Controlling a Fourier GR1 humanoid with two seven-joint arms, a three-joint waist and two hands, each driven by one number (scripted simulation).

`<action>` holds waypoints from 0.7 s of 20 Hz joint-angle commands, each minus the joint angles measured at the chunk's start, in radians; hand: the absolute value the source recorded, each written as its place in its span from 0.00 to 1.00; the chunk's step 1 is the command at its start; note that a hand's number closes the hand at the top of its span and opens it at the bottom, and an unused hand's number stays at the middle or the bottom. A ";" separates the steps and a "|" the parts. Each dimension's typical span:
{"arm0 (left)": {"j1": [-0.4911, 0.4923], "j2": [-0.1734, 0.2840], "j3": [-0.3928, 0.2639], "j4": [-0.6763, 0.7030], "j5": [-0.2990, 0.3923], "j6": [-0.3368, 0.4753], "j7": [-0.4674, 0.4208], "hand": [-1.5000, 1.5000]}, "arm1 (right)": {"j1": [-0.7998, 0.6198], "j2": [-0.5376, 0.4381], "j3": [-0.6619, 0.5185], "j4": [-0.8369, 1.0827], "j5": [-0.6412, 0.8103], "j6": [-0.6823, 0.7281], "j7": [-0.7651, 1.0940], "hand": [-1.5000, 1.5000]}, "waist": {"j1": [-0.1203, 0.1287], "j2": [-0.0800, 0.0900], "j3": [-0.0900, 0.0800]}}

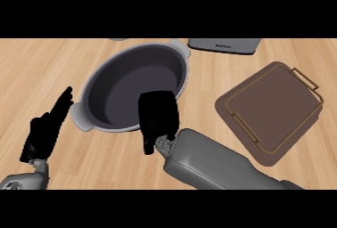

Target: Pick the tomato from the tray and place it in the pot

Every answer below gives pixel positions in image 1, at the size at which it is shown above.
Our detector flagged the brown tray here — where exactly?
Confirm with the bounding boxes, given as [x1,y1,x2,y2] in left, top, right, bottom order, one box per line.
[213,61,325,167]

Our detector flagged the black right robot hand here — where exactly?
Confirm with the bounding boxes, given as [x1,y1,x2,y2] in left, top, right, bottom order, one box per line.
[138,90,183,156]

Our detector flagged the grey pot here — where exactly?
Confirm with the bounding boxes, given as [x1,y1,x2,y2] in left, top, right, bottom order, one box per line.
[70,39,192,134]

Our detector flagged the dark grey appliance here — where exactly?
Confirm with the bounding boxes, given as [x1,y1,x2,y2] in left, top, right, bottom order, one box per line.
[186,38,263,56]

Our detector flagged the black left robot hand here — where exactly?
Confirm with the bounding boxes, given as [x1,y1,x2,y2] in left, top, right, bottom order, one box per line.
[18,85,76,165]

